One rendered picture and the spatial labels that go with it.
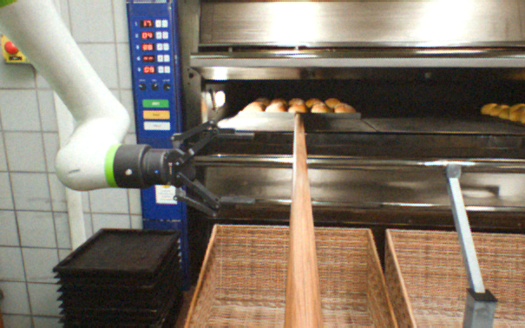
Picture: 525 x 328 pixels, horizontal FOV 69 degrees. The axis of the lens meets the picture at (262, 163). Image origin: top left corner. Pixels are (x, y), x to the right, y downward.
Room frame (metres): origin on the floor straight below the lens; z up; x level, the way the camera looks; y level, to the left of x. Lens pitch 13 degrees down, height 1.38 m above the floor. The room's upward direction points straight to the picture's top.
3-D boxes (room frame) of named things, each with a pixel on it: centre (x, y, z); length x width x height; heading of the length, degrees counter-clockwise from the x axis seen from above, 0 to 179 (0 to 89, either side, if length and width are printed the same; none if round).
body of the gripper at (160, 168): (0.76, 0.18, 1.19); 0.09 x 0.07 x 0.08; 85
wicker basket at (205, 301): (1.03, -0.08, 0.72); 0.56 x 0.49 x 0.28; 86
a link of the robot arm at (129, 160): (0.77, 0.26, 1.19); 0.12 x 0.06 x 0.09; 175
